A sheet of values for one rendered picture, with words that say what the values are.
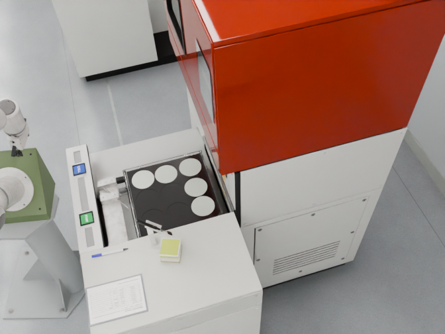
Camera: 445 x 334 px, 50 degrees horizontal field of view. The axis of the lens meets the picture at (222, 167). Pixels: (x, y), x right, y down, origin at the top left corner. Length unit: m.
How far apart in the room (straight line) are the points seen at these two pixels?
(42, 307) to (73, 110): 1.55
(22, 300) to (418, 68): 2.39
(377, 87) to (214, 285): 0.89
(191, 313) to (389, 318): 1.40
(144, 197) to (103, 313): 0.54
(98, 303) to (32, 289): 1.26
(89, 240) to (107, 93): 2.08
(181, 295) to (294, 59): 0.92
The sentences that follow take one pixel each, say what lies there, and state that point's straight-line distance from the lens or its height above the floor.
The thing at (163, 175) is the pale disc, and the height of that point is 0.90.
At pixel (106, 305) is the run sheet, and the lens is 1.83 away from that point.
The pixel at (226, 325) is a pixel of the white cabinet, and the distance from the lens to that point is 2.01.
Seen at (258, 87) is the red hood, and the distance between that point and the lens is 1.45.
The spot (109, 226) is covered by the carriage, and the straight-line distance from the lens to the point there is 2.08.
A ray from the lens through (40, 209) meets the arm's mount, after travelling 2.22.
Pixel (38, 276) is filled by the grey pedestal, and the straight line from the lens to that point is 3.03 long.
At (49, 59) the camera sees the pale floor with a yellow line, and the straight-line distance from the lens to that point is 4.36.
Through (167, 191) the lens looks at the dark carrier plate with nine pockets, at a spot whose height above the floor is 0.90.
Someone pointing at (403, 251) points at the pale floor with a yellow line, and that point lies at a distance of 3.10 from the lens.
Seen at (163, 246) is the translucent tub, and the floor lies 1.03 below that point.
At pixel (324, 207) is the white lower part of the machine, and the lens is 2.20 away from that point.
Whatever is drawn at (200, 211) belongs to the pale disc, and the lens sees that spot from 2.03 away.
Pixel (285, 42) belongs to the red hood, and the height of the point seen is 1.77.
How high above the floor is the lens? 2.62
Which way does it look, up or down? 53 degrees down
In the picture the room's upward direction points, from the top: 3 degrees counter-clockwise
